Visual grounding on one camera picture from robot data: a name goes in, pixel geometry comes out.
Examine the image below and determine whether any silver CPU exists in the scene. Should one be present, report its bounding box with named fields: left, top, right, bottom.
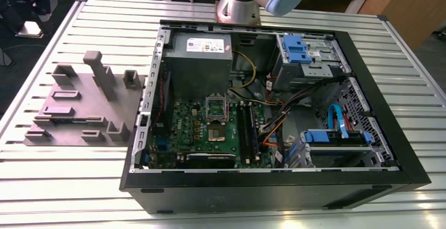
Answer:
left=15, top=20, right=46, bottom=38

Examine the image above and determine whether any metal socket cover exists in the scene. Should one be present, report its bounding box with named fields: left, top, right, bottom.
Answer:
left=204, top=93, right=230, bottom=124

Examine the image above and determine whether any CPU socket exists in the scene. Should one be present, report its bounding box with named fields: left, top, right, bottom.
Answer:
left=205, top=123, right=228, bottom=143

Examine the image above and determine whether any grey plastic parts rack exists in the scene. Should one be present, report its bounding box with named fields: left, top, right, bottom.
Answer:
left=23, top=51, right=146, bottom=148

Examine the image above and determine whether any green RAM stick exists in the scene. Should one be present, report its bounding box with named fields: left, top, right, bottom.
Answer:
left=48, top=119, right=90, bottom=124

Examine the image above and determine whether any grey power supply unit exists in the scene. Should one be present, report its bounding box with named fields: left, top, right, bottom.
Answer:
left=162, top=32, right=233, bottom=103

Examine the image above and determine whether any green motherboard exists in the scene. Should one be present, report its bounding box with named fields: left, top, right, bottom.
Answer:
left=145, top=99, right=275, bottom=169

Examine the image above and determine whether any black graphics card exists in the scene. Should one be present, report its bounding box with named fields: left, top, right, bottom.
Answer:
left=176, top=152, right=236, bottom=169

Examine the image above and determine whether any black RAM slot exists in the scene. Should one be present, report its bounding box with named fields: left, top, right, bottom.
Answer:
left=236, top=102, right=250, bottom=162

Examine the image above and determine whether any silver drive cage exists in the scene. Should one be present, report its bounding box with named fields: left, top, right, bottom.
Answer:
left=271, top=32, right=351, bottom=91

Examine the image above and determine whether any black PC case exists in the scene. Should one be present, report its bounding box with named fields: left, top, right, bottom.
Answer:
left=118, top=18, right=433, bottom=214

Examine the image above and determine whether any hard disk in blue carrier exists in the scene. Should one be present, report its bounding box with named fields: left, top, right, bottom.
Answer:
left=301, top=129, right=373, bottom=146

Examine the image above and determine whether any brown wooden cabinet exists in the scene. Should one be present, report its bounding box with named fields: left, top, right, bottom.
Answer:
left=358, top=0, right=446, bottom=51

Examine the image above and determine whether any silver disk bay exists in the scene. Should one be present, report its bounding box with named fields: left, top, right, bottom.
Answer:
left=283, top=131, right=398, bottom=169

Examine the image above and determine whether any yellow wire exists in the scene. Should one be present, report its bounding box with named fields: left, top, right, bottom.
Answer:
left=232, top=50, right=257, bottom=90

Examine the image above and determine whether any blue plastic drive bracket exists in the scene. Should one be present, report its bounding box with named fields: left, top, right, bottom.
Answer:
left=282, top=35, right=314, bottom=64

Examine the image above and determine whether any black cable bundle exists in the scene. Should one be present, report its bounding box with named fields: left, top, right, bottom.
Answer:
left=259, top=77, right=349, bottom=133

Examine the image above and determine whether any orange wire bundle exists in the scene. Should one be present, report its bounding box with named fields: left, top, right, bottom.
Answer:
left=261, top=113, right=290, bottom=148

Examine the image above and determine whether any blue disk wire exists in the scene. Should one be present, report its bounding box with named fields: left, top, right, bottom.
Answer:
left=329, top=104, right=349, bottom=139

